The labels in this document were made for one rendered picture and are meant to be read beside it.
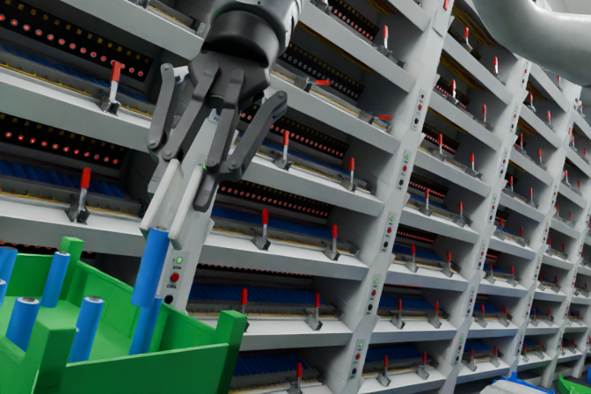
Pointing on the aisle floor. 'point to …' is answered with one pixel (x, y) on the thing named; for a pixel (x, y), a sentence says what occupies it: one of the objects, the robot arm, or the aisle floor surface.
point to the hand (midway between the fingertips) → (175, 203)
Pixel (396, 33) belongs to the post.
